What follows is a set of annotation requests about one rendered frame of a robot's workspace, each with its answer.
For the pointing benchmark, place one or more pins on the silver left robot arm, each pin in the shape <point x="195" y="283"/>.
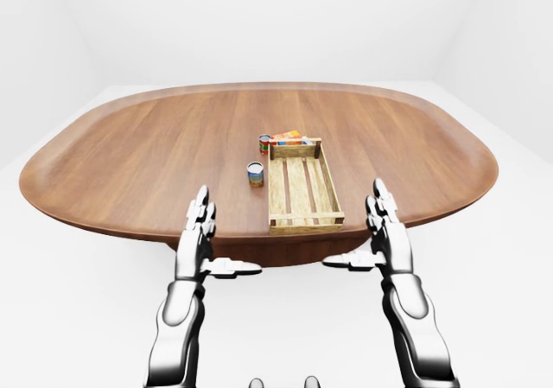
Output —
<point x="175" y="332"/>

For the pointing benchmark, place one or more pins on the blue and orange soup tin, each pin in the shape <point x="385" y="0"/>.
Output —
<point x="255" y="174"/>

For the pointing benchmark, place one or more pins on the small blue and white box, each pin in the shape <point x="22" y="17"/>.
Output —
<point x="306" y="140"/>

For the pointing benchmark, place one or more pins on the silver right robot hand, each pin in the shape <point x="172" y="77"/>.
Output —
<point x="394" y="249"/>

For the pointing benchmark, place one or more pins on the red and green tin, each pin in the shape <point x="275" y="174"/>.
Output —
<point x="264" y="144"/>

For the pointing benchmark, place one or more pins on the wooden slat tray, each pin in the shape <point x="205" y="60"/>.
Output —
<point x="302" y="187"/>

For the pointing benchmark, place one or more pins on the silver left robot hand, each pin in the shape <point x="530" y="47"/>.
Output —
<point x="190" y="249"/>

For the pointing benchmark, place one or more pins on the orange printed food box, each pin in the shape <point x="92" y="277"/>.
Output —
<point x="286" y="137"/>

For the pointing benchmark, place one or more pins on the dark rounded shape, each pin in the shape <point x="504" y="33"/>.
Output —
<point x="256" y="383"/>
<point x="311" y="382"/>

